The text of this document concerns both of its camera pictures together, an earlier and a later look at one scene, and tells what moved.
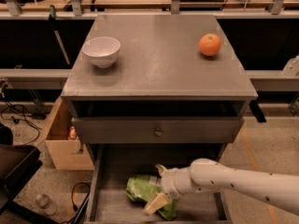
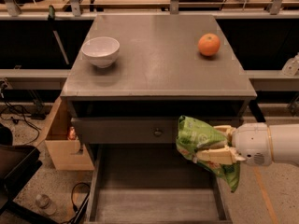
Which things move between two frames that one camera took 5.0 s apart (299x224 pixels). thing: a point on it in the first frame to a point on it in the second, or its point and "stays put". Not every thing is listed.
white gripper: x=169 y=181 to x=251 y=144
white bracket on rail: x=291 y=66 stays put
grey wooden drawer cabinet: x=164 y=90 stays put
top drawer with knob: x=155 y=130 stays put
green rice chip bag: x=142 y=188 to x=192 y=135
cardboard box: x=63 y=142 stays put
